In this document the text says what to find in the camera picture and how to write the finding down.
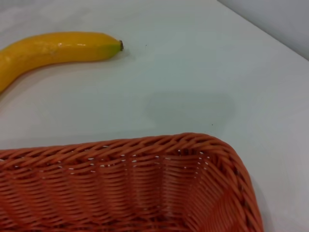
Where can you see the orange woven rectangular basket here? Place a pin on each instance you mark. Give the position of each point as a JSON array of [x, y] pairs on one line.
[[120, 193]]

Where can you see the yellow banana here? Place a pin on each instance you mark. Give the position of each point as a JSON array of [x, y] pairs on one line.
[[60, 52]]

